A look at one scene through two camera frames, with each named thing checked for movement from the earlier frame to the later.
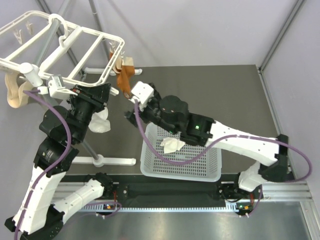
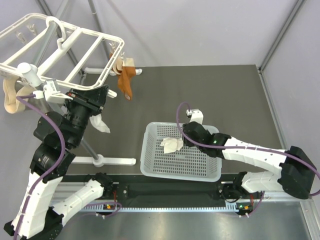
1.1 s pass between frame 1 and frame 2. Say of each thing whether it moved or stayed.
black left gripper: stayed
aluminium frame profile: stayed
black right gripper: moved
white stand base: stayed
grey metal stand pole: stayed
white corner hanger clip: moved
